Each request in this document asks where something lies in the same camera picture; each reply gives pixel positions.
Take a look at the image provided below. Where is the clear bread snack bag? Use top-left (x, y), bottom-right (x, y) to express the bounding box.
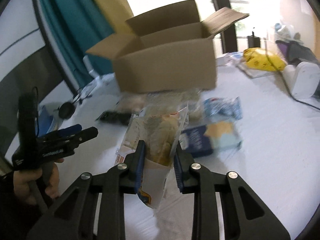
top-left (115, 102), bottom-right (189, 209)

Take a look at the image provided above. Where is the person's left hand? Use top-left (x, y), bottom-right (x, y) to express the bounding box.
top-left (12, 157), bottom-right (65, 205)

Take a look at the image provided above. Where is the black round disc device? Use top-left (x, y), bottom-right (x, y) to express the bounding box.
top-left (58, 102), bottom-right (75, 120)

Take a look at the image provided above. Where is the black green snack packet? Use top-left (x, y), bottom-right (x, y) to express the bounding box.
top-left (97, 111), bottom-right (132, 126)

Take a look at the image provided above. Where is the blue yellow snack box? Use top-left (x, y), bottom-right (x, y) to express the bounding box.
top-left (179, 121), bottom-right (242, 158)

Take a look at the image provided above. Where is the teal curtain left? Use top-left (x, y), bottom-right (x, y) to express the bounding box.
top-left (39, 0), bottom-right (114, 88)

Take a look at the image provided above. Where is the blue white snack packet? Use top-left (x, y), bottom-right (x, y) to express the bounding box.
top-left (203, 97), bottom-right (243, 120)

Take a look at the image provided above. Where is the clear plastic biscuit tray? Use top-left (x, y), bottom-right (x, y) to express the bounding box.
top-left (116, 88), bottom-right (203, 121)

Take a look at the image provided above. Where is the brown cardboard box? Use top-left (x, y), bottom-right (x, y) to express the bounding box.
top-left (86, 0), bottom-right (249, 93)

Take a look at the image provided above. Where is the white charger stand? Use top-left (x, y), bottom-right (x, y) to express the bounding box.
top-left (282, 60), bottom-right (319, 99)

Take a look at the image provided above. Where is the yellow curtain left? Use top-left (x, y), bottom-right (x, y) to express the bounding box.
top-left (94, 0), bottom-right (133, 34)

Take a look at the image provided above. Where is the yellow plastic bag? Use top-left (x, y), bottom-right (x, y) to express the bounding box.
top-left (243, 48), bottom-right (287, 72)

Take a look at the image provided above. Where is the purple black pouch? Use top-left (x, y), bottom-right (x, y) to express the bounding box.
top-left (276, 40), bottom-right (319, 66)

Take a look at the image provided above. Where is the black power adapter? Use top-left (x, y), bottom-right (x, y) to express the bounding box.
top-left (247, 31), bottom-right (261, 48)

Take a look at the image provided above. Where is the black cable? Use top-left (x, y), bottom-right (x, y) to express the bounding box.
top-left (265, 52), bottom-right (320, 112)

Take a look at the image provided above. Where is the black window frame post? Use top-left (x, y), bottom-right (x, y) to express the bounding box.
top-left (212, 0), bottom-right (238, 53)

